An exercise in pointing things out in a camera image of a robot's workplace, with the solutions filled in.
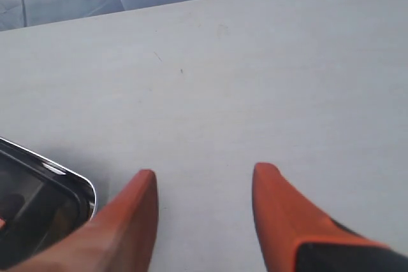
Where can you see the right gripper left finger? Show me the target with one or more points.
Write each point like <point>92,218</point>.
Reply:
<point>120,237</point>

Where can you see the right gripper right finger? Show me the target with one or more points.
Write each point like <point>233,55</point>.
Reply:
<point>295,235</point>

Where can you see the steel two-compartment lunch box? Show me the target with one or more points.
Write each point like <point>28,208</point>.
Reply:
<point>53,166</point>

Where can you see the dark transparent lid orange seal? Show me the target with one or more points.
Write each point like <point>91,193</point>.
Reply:
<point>38,207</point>

